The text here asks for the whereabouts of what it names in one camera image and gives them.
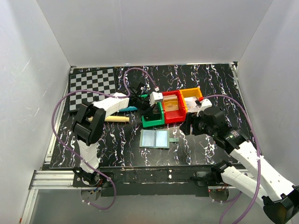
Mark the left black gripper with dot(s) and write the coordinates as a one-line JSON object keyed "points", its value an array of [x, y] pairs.
{"points": [[151, 111]]}

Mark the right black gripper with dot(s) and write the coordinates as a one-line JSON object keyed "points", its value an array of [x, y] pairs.
{"points": [[188, 123]]}

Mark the green plastic bin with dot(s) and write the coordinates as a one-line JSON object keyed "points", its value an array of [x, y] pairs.
{"points": [[152, 123]]}

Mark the red plastic bin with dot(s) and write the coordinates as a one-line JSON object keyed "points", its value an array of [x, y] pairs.
{"points": [[175, 116]]}

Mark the yellow plastic bin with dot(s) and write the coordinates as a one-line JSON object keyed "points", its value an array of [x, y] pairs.
{"points": [[190, 96]]}

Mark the green card holder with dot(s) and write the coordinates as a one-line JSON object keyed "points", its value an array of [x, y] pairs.
{"points": [[156, 139]]}

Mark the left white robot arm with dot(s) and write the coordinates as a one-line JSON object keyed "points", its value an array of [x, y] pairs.
{"points": [[89, 122]]}

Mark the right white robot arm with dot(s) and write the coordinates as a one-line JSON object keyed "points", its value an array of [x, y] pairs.
{"points": [[278, 197]]}

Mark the black card in green bin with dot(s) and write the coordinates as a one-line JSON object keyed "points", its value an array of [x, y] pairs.
{"points": [[153, 114]]}

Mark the white card in yellow bin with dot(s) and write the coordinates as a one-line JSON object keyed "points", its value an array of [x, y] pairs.
{"points": [[191, 104]]}

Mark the orange card in red bin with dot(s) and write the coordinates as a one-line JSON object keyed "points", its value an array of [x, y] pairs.
{"points": [[170, 103]]}

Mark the blue plastic crayon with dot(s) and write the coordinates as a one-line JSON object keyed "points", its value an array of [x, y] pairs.
{"points": [[128, 109]]}

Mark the cream plastic crayon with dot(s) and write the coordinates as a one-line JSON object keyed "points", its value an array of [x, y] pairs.
{"points": [[122, 119]]}

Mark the checkered chessboard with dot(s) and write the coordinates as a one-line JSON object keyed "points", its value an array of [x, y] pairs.
{"points": [[92, 79]]}

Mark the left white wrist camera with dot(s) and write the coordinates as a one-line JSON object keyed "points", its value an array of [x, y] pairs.
{"points": [[155, 97]]}

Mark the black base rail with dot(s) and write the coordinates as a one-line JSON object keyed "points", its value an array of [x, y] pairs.
{"points": [[159, 180]]}

